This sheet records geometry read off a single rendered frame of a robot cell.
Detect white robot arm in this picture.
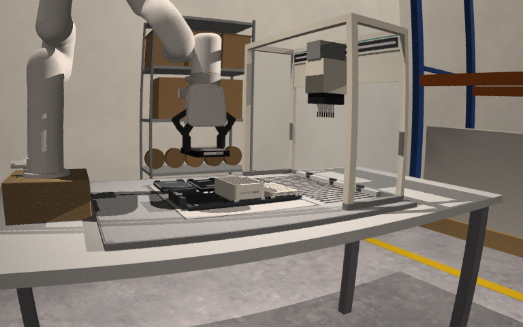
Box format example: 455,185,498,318
10,0,221,178

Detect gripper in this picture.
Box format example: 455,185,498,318
172,84,236,153

